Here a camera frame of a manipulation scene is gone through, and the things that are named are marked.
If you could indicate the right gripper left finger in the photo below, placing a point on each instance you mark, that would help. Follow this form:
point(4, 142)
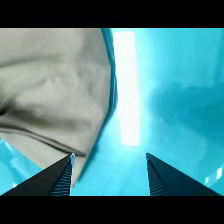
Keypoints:
point(55, 181)

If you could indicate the beige shirt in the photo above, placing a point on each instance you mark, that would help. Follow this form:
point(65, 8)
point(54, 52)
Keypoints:
point(50, 86)

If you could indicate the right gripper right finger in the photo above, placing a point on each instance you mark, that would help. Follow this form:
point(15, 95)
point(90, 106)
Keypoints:
point(166, 183)

